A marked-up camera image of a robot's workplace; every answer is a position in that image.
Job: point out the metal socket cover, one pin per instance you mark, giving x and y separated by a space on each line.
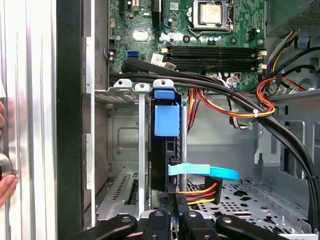
228 13

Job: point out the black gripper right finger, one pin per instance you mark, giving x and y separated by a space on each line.
195 225

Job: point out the hard disk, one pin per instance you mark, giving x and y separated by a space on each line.
166 120

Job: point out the bare person hand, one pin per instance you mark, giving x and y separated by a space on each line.
8 187

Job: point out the black expansion slot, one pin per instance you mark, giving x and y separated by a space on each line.
122 11

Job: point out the locking lever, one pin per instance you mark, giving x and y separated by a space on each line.
215 31

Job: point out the silver CPU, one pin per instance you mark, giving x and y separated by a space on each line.
211 13

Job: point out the silver disk bay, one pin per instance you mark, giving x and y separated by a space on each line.
141 150

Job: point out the black RAM slot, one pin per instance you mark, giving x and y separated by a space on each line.
212 51
212 64

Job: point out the silver optical drive cage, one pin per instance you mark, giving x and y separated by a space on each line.
295 112

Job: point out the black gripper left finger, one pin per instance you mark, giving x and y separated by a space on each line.
160 225

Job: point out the black PC case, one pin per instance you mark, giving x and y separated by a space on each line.
68 125

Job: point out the CPU socket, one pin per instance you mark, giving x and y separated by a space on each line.
191 22

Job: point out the green motherboard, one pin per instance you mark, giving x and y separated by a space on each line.
140 25

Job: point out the grey power supply unit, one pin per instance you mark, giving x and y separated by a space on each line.
287 12

